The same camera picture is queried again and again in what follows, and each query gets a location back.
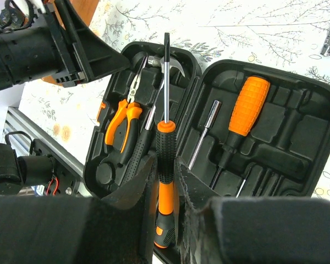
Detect orange black utility tool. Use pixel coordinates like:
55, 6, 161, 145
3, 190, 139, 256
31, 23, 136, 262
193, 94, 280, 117
236, 167, 252, 197

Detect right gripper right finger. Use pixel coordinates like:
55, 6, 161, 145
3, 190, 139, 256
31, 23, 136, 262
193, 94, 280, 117
174, 157, 330, 263

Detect orange handled pliers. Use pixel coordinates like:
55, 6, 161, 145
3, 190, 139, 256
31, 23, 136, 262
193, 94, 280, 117
104, 56, 148, 165

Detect orange compartment tray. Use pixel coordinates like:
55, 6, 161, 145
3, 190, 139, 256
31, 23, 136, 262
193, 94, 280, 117
41, 0, 100, 86

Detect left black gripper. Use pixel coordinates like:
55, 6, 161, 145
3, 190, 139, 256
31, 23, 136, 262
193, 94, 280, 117
0, 1, 130, 91

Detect orange handled screwdriver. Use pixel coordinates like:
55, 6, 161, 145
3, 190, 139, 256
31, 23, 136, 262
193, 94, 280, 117
210, 76, 270, 189

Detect small claw hammer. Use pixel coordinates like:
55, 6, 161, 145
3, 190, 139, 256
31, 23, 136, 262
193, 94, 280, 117
120, 54, 186, 190

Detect black handled screwdriver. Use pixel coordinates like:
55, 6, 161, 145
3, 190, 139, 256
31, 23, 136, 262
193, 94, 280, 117
188, 100, 222, 170

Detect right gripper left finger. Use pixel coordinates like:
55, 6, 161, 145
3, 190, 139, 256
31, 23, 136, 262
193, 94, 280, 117
0, 156, 157, 263

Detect aluminium front rail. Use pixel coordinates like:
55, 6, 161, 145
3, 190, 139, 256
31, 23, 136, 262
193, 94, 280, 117
3, 107, 91, 197

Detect small precision screwdriver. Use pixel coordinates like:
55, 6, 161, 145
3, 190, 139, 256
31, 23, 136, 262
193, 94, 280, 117
154, 32, 177, 249

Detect black plastic tool case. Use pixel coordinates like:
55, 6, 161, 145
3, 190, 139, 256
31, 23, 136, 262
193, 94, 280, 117
82, 41, 330, 264

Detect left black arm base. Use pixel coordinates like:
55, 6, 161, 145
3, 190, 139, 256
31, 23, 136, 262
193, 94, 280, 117
30, 139, 80, 196

